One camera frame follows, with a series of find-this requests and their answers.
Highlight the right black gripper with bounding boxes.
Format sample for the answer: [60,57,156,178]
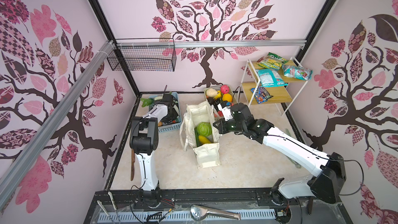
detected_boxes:
[212,117,246,134]

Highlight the white teal red snack bag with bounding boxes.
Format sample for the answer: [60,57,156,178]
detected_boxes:
[282,64,313,81]

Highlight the black wire wall basket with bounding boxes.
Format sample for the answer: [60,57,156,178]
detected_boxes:
[107,37,177,72]

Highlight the pink dragon fruit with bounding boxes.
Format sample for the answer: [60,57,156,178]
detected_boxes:
[220,85,230,94]

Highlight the green lettuce leaf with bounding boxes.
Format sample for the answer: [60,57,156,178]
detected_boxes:
[141,97,154,107]

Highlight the yellow green snack bag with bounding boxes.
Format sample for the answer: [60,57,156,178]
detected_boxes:
[258,52,288,71]

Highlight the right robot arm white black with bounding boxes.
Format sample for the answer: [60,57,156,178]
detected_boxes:
[213,103,346,205]

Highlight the green plastic fruit basket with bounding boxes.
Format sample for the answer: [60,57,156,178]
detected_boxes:
[204,85,237,120]

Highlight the beige cauliflower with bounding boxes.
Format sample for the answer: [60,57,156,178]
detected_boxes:
[205,88,218,98]

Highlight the green cabbage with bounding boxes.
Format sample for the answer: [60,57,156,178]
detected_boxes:
[196,122,212,137]

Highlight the cream canvas grocery bag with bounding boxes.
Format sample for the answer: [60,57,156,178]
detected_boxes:
[179,101,221,169]

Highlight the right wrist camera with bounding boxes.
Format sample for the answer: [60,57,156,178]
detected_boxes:
[217,101,233,121]

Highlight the orange fruit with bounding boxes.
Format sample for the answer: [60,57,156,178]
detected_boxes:
[222,93,233,103]

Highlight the white wire wooden shelf rack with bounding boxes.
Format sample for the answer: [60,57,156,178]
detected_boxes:
[239,60,309,116]

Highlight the green cucumber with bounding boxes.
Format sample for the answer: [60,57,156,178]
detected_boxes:
[194,128,202,147]

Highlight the wooden serrated knife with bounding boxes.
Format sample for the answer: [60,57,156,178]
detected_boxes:
[130,149,135,181]

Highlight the M&M candy bag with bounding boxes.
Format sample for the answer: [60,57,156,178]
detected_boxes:
[251,87,273,104]

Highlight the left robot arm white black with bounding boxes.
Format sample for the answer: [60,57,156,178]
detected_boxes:
[130,94,178,208]

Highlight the blue plastic vegetable basket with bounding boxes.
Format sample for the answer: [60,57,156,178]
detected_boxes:
[148,92,182,132]

